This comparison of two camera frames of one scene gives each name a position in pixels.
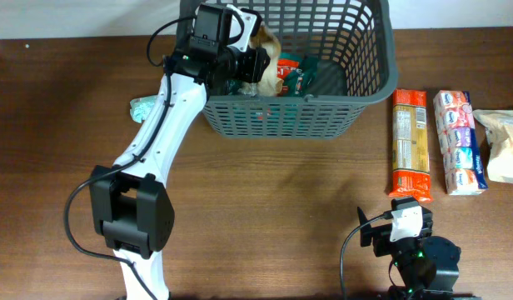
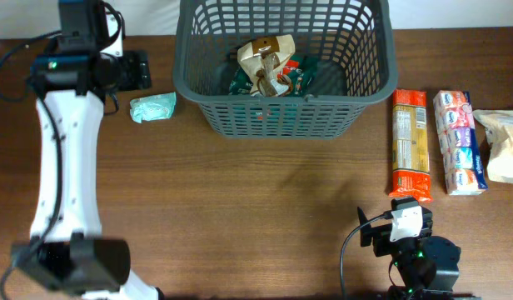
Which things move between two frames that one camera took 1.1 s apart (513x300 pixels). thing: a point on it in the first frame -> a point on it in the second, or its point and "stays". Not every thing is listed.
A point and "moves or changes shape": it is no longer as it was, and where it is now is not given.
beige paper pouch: (505, 154) stays
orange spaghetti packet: (410, 177) stays
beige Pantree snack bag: (269, 84) moves or changes shape
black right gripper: (381, 240) stays
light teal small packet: (139, 107) stays
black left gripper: (257, 64) -> (136, 69)
